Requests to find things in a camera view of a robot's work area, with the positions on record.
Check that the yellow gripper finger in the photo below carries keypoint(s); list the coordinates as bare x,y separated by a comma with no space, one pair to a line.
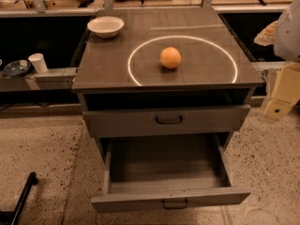
266,36
284,92

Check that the orange fruit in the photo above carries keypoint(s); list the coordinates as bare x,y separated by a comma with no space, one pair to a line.
170,58

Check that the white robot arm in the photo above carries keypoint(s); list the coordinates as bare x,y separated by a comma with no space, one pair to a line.
284,36

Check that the grey upper drawer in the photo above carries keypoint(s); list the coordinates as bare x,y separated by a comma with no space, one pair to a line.
134,123

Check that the grey drawer cabinet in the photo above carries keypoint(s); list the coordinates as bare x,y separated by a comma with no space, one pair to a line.
172,79

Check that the grey open middle drawer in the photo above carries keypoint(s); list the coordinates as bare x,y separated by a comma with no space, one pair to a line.
141,172

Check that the white paper bowl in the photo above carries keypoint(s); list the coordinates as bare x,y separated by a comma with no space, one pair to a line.
106,26

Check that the white paper cup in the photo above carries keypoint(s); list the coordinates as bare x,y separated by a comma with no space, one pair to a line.
37,60

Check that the black metal bar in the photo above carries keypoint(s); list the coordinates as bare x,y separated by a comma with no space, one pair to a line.
12,217

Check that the black upper drawer handle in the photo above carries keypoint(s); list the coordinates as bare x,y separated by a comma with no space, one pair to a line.
169,121

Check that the black drawer handle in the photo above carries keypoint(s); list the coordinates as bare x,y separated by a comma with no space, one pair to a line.
175,205
169,121

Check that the black middle drawer handle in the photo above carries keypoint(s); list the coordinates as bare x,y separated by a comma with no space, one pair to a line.
175,205

